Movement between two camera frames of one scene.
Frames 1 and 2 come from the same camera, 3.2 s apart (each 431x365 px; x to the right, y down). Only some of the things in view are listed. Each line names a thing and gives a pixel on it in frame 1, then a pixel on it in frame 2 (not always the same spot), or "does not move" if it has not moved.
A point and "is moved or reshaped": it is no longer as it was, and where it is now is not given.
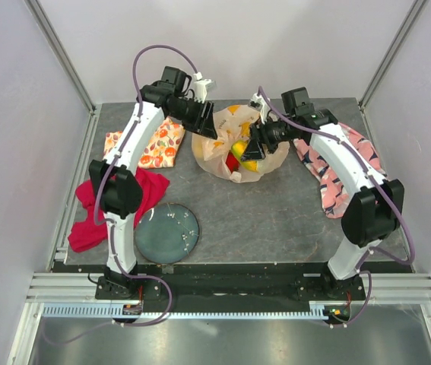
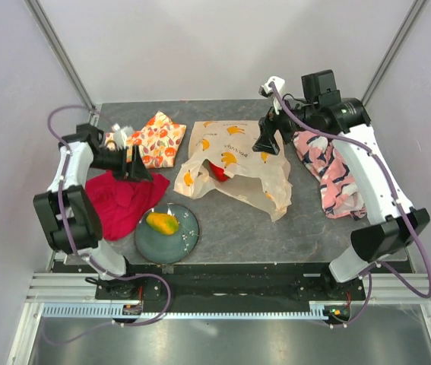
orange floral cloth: (163, 149) does not move
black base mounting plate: (231, 283) does not move
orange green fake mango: (250, 165) to (164, 223)
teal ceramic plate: (166, 233) does not move
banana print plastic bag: (231, 124) is moved or reshaped
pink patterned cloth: (334, 191) does not move
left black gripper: (207, 122) to (135, 170)
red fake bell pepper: (232, 162) to (218, 172)
